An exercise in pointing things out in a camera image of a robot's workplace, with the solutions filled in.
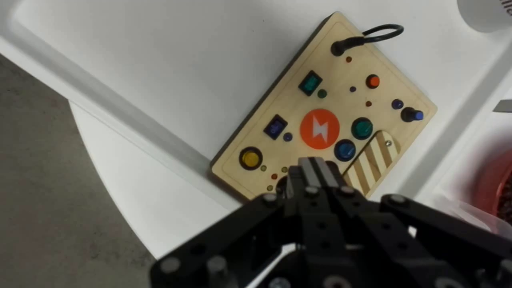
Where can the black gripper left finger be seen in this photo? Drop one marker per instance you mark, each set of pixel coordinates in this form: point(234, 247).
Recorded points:
point(257, 235)

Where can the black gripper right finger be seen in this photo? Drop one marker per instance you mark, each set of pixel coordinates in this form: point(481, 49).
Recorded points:
point(417, 241)

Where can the wooden electrical button board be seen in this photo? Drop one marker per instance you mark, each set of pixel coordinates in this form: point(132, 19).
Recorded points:
point(321, 91)

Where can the red bowl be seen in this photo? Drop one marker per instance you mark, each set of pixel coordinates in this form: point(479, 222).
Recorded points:
point(498, 187)

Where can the metal cup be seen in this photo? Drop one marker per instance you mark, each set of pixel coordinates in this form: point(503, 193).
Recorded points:
point(489, 14)

